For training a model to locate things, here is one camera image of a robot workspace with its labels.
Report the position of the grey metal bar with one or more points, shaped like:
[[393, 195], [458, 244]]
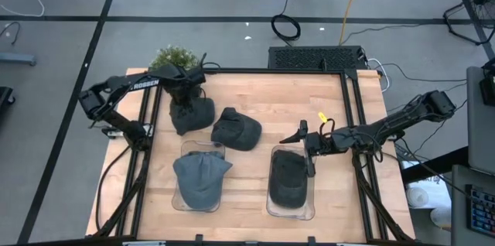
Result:
[[17, 59]]

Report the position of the keyboard with colourful keys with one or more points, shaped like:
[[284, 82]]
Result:
[[483, 211]]

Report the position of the black floor object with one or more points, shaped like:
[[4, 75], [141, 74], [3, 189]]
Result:
[[4, 97]]

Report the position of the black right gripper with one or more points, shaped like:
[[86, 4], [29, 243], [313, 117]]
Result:
[[319, 143]]

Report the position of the grey desk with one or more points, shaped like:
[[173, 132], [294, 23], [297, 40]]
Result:
[[481, 137], [460, 207]]

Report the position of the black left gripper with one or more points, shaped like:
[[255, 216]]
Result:
[[185, 93]]

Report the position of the white cup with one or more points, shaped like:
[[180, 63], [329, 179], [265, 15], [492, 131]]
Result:
[[417, 197], [441, 217]]

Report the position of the black frame clamp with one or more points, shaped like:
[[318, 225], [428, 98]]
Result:
[[199, 239], [311, 240]]

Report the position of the black perforated metal box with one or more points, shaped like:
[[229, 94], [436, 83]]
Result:
[[309, 58]]

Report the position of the clear plastic bin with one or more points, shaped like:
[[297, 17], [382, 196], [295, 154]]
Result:
[[201, 146], [290, 214]]

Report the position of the blue-grey baseball cap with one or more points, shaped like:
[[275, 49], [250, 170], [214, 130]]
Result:
[[201, 180]]

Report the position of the black desk device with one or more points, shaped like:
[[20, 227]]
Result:
[[489, 87]]

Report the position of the dark grey baseball cap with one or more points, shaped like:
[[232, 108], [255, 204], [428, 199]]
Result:
[[288, 180], [236, 130], [197, 120]]

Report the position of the black beam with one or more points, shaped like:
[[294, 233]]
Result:
[[433, 165]]

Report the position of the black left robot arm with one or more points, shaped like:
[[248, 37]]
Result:
[[116, 85]]

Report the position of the black aluminium table frame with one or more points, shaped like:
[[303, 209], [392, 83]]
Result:
[[309, 71]]

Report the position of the green potted plant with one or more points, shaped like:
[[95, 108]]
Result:
[[174, 56]]

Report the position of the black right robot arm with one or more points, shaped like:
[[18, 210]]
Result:
[[386, 130]]

